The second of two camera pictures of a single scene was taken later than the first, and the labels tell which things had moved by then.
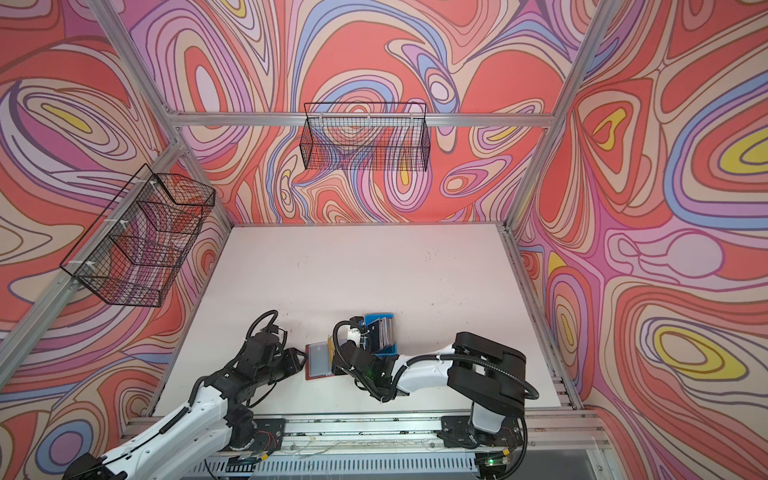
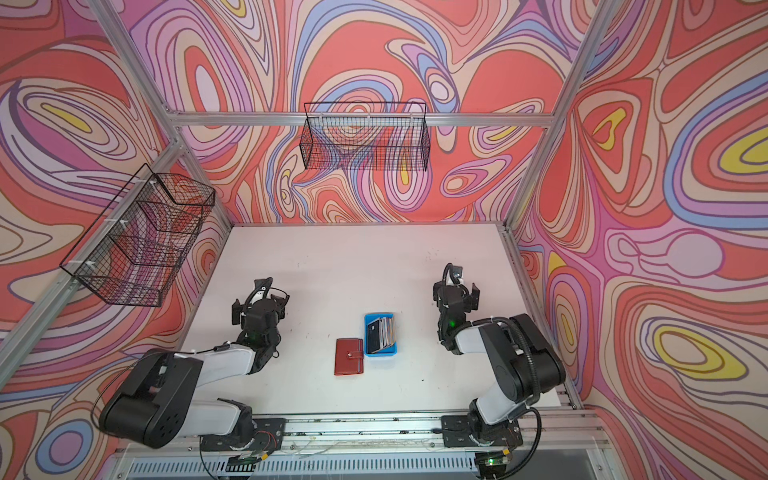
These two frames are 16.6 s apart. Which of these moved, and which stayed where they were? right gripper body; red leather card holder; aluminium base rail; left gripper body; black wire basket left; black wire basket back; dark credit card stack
Moved: right gripper body; left gripper body; red leather card holder
Stayed: aluminium base rail; dark credit card stack; black wire basket left; black wire basket back
